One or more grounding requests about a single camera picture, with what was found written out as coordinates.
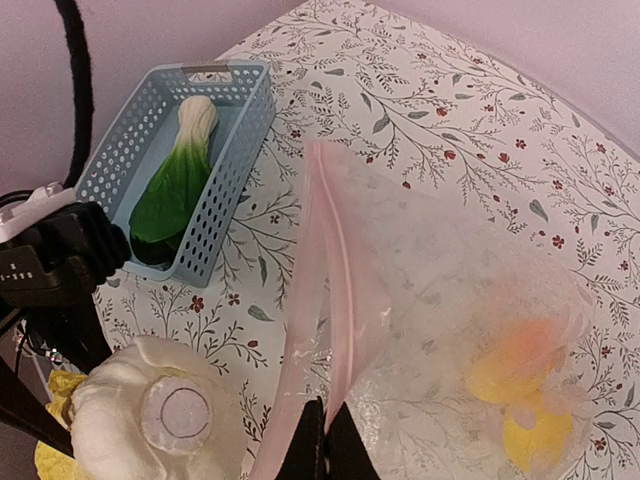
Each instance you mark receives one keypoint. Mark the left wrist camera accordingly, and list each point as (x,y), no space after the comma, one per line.
(31,275)

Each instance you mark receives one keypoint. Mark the light blue plastic basket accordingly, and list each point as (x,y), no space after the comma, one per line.
(143,135)

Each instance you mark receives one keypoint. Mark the floral patterned table mat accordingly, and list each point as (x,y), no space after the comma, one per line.
(433,114)

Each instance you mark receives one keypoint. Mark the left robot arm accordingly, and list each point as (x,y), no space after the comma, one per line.
(80,64)

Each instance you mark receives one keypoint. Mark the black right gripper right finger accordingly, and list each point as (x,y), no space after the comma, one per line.
(347,457)

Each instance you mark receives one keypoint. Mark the yellow napa cabbage toy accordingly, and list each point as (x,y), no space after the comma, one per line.
(155,409)

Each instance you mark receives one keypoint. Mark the green bok choy toy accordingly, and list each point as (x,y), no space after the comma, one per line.
(160,217)

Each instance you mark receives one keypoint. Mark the yellow lemon toy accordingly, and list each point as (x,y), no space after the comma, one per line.
(539,449)

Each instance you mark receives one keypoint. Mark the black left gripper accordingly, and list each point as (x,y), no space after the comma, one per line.
(95,248)

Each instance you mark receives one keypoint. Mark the clear pink zip top bag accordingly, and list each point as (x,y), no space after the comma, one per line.
(394,295)

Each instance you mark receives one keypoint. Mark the orange mango toy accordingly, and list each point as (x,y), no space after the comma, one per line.
(516,364)

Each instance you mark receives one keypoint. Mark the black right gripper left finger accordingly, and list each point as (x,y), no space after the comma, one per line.
(305,459)

